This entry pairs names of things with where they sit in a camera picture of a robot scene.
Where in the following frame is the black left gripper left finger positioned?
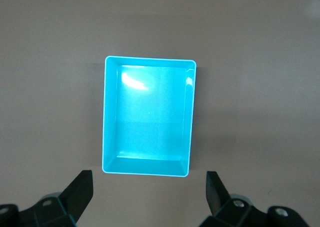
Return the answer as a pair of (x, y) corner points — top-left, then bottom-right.
(0, 170), (94, 227)

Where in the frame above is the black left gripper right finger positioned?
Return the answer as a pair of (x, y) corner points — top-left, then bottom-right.
(201, 171), (312, 227)

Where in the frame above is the blue plastic box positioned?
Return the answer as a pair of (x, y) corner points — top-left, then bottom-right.
(101, 55), (198, 178)

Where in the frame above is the brown table cover sheet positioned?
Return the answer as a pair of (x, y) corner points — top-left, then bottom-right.
(0, 0), (320, 227)

